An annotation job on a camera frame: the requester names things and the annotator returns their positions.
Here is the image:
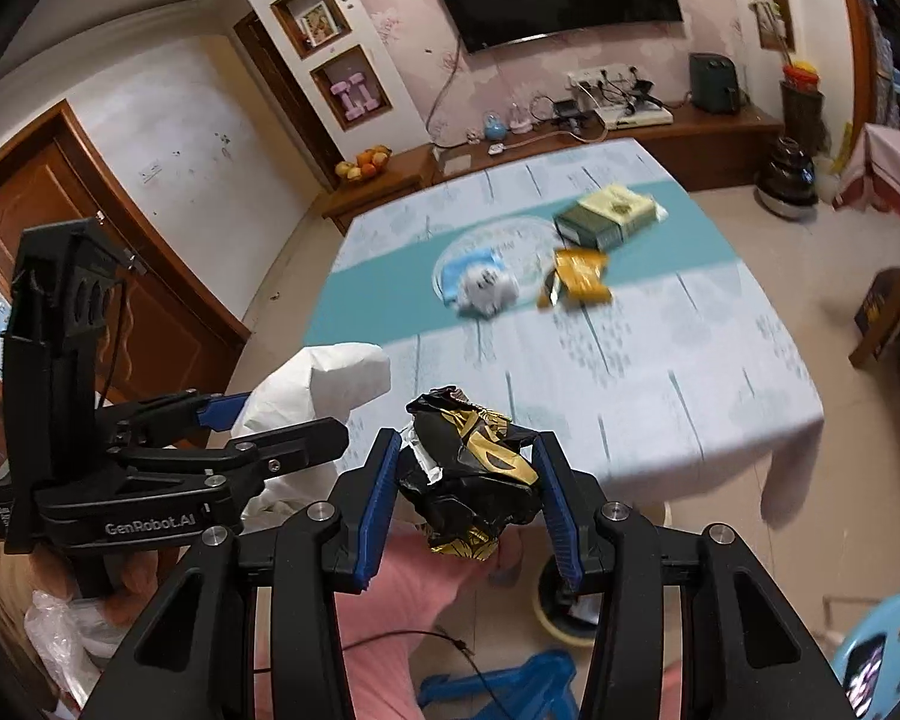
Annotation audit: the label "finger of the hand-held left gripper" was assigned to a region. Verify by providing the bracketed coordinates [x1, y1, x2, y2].
[116, 418, 350, 482]
[101, 388, 256, 451]

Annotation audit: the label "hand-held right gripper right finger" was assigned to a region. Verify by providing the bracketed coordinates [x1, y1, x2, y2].
[531, 433, 856, 720]

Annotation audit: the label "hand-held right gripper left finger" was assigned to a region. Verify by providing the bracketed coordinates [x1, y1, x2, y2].
[82, 427, 402, 720]

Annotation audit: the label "white plastic bag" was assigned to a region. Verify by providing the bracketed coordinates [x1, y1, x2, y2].
[229, 341, 392, 533]

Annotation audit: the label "cream waste bin black liner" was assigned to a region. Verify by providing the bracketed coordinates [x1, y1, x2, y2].
[532, 562, 608, 642]

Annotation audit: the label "black gold wrapper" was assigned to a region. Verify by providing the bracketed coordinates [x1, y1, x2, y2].
[397, 385, 545, 562]

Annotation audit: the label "person's left hand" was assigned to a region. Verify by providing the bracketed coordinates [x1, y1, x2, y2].
[105, 562, 158, 623]

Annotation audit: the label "person's pink pants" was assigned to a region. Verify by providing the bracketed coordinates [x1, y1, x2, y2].
[251, 525, 683, 720]

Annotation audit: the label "brown wooden door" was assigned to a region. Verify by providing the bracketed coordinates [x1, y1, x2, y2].
[232, 11, 338, 196]
[0, 101, 252, 421]

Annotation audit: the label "light blue patterned tablecloth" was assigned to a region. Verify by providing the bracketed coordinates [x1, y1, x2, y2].
[300, 139, 826, 526]

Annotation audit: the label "blue plastic stool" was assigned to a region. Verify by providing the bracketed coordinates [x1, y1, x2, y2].
[418, 649, 582, 720]

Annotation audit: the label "blue white snack packet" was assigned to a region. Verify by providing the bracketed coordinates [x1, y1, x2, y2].
[433, 249, 507, 305]

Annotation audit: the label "orange snack packet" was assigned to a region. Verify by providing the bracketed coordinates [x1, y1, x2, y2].
[536, 247, 614, 310]

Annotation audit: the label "clear plastic bag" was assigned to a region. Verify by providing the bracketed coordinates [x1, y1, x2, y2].
[26, 589, 132, 720]

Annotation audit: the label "plate of fruit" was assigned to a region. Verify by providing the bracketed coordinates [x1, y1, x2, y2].
[335, 146, 391, 182]

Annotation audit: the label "green box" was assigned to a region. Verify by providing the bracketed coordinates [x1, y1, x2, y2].
[553, 184, 665, 252]

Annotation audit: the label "pink dumbbells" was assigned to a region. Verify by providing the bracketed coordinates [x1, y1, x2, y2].
[332, 79, 380, 119]

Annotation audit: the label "dark cardboard box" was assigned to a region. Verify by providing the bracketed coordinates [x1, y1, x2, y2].
[855, 268, 900, 338]

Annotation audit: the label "framed picture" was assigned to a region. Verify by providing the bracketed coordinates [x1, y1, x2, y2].
[300, 1, 340, 46]

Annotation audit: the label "black pressure cooker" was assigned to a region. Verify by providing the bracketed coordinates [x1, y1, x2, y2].
[754, 136, 820, 220]

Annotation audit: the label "wooden television cabinet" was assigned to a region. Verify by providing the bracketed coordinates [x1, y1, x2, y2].
[321, 101, 785, 237]

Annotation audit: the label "white flat media player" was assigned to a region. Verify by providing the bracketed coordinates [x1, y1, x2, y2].
[596, 105, 674, 128]

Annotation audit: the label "white power strip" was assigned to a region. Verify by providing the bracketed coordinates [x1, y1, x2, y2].
[566, 67, 646, 91]

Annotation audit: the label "dark air fryer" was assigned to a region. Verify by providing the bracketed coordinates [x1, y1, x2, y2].
[688, 52, 747, 115]

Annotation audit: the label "dark tall container orange lid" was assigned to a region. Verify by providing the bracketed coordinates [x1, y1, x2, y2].
[782, 60, 826, 158]

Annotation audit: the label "wooden table pink cloth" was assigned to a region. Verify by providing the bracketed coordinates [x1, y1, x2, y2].
[832, 122, 900, 370]

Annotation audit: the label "black cable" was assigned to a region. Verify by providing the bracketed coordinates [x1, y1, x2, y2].
[345, 630, 511, 720]

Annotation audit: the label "white wall niche shelf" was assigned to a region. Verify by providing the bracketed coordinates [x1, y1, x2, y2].
[236, 0, 398, 140]

